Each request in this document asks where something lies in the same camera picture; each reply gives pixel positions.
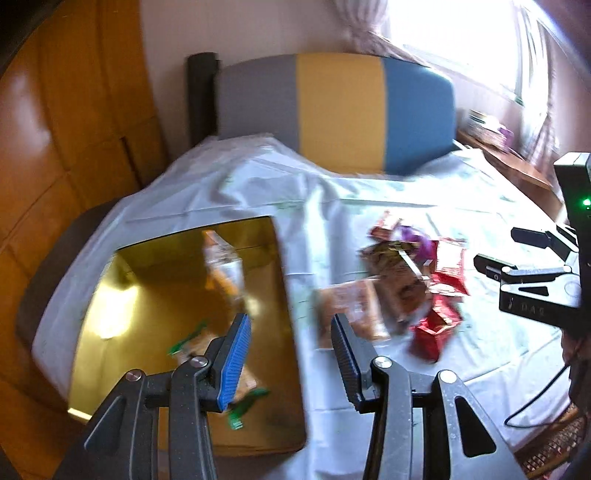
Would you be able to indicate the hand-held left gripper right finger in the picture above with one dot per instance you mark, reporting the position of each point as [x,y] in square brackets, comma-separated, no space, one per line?
[344,355]

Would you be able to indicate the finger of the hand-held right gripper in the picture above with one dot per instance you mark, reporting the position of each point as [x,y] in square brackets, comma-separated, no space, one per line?
[494,267]
[531,236]

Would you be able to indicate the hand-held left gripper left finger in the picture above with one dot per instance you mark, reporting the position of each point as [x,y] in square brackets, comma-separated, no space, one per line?
[235,360]

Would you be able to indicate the red snack packet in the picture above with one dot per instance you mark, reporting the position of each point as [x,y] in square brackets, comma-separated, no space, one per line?
[431,332]
[450,258]
[445,287]

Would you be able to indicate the green trim rice cracker packet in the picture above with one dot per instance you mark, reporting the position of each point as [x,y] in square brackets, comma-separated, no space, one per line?
[238,415]
[221,258]

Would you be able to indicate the gold tin box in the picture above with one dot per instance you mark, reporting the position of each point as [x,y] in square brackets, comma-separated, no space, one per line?
[152,286]

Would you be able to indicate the red white chocolate packet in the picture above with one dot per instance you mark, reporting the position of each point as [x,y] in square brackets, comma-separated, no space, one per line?
[383,224]

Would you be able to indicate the orange cake packet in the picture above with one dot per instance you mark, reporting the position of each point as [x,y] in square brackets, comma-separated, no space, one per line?
[355,304]

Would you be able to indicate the plaid curtain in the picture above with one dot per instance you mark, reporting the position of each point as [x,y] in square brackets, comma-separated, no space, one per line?
[542,138]

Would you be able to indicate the wooden side table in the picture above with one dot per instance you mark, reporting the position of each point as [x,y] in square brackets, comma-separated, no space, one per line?
[517,166]

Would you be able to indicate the purple snack packet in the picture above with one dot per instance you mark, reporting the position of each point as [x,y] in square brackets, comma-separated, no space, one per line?
[415,237]

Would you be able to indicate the brown snack packet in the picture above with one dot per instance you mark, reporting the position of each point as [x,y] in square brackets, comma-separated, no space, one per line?
[401,281]

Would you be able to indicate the small purple box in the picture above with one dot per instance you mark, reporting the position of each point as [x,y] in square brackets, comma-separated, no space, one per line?
[507,134]

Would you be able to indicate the tissue box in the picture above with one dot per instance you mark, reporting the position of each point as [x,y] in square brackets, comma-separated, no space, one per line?
[482,122]

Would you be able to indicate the cloud print tablecloth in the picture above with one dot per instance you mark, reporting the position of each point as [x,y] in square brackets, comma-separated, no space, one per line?
[323,207]

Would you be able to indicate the brown patterned cloth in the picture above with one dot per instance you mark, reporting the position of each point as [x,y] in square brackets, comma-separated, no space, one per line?
[549,443]

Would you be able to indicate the bright window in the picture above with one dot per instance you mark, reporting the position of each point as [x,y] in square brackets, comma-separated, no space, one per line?
[461,27]

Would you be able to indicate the grey yellow blue chair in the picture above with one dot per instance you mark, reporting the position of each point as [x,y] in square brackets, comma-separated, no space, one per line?
[337,106]

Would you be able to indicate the pale curtain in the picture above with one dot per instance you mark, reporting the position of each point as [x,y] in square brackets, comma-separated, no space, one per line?
[360,27]

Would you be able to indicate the wooden panelled wardrobe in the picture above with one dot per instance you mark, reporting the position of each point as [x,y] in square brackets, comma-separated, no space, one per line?
[69,138]

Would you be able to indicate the black upright post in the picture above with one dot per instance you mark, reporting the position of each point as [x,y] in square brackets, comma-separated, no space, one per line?
[201,97]

